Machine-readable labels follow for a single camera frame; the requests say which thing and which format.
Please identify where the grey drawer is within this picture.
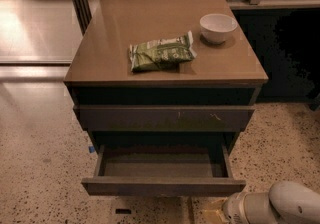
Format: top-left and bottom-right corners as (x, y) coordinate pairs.
(82, 145), (246, 197)
(74, 105), (254, 132)

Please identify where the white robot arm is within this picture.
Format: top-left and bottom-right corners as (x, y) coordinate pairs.
(203, 181), (320, 224)

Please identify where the brown drawer cabinet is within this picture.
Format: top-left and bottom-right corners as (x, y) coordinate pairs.
(64, 0), (268, 147)

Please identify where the black floor marker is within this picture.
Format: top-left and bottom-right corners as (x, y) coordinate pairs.
(115, 209), (131, 215)

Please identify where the blue tape piece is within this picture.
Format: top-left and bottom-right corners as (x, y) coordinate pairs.
(88, 146), (95, 153)

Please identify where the green snack bag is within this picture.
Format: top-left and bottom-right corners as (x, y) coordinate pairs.
(129, 31), (197, 72)

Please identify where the white ceramic bowl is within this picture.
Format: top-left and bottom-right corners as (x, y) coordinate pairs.
(200, 13), (238, 44)

